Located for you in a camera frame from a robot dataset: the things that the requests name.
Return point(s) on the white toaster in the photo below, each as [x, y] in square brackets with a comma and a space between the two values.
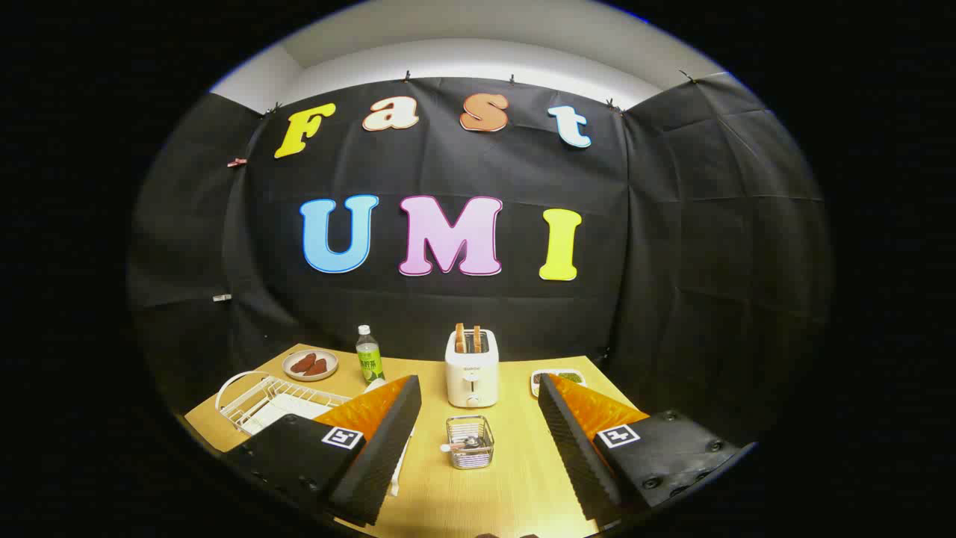
[471, 377]

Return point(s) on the green label drink bottle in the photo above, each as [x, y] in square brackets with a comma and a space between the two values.
[369, 362]

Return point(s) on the black backdrop cloth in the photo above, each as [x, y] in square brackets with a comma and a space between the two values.
[672, 261]

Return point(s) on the white divided bean dish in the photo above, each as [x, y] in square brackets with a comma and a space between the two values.
[549, 373]

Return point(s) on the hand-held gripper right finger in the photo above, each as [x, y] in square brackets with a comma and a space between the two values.
[579, 456]

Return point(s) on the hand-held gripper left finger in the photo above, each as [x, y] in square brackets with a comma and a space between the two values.
[373, 456]

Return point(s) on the small beige plate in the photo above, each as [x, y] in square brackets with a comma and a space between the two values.
[328, 357]

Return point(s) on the brown sausage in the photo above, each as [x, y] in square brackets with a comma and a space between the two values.
[317, 367]
[302, 364]

